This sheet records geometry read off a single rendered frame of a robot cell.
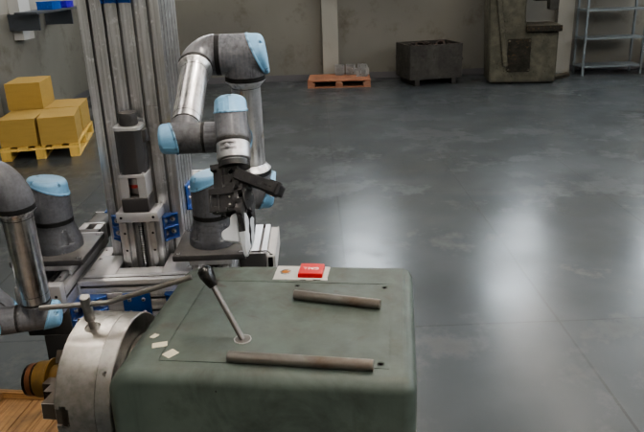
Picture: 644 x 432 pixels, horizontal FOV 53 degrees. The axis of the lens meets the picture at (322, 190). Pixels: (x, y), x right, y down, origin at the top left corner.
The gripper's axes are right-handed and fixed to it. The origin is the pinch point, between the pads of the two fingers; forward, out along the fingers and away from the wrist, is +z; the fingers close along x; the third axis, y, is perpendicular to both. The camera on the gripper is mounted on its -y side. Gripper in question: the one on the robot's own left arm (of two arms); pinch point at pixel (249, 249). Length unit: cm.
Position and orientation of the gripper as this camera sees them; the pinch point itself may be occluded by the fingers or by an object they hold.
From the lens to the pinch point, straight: 139.1
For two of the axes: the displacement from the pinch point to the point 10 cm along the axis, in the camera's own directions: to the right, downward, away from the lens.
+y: -9.7, 1.5, 2.0
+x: -2.3, -2.2, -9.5
